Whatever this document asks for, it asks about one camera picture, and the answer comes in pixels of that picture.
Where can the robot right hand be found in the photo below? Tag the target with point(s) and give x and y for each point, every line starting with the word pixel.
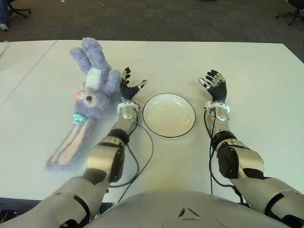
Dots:
pixel 218 91

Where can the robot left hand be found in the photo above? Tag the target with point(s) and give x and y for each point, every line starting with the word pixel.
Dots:
pixel 128 91

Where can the purple plush bunny doll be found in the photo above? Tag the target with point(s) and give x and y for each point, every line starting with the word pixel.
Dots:
pixel 95 95

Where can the robot left arm silver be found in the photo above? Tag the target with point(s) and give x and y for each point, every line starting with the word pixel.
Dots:
pixel 104 154

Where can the robot right arm silver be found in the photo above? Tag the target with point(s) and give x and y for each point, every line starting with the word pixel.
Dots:
pixel 249 161

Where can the white plate black rim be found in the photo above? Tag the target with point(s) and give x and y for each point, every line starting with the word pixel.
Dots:
pixel 168 116

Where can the black mesh office chair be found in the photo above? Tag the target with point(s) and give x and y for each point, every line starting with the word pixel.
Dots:
pixel 293 17

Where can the robot torso silver shell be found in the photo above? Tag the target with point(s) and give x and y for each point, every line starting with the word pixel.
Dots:
pixel 166 209

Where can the person leg with shoe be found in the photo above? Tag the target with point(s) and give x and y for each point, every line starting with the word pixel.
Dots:
pixel 3 27

